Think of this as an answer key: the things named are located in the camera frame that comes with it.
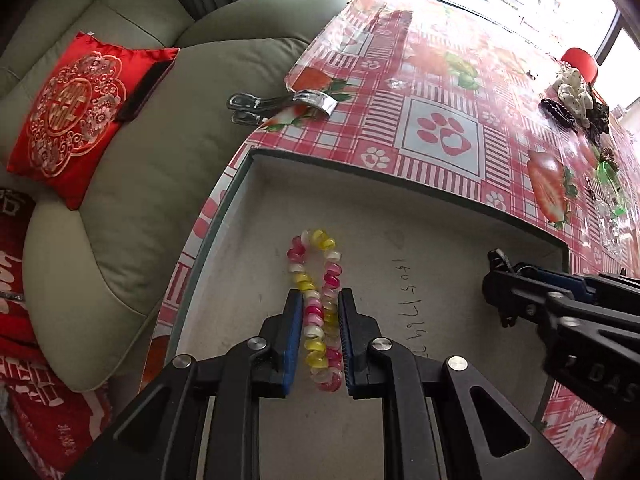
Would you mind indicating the green plastic bangle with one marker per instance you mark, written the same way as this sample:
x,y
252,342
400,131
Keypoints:
x,y
609,190

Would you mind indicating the strawberry checkered tablecloth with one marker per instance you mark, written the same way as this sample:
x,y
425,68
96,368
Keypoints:
x,y
436,97

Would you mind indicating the red embroidered cushion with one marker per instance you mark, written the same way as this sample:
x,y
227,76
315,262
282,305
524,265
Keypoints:
x,y
94,89

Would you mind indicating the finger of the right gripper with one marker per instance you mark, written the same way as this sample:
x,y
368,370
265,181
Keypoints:
x,y
538,279

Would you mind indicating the green leather armchair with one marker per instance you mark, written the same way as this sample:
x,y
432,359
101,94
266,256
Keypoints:
x,y
95,276

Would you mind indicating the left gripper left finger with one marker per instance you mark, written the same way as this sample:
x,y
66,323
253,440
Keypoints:
x,y
276,366

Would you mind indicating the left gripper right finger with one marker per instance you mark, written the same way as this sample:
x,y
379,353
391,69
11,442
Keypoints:
x,y
363,379

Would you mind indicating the white polka dot scrunchie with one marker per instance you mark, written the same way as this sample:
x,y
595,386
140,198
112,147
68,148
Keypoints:
x,y
572,91

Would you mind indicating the silver table cloth clip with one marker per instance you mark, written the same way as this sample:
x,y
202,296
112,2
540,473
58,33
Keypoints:
x,y
252,110

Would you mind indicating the white shallow tray box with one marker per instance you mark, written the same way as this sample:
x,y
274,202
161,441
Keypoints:
x,y
413,257

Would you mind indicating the red plastic stool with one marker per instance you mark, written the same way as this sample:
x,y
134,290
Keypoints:
x,y
582,61

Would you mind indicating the dark patterned scrunchie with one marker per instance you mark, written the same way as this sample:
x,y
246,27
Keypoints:
x,y
599,125

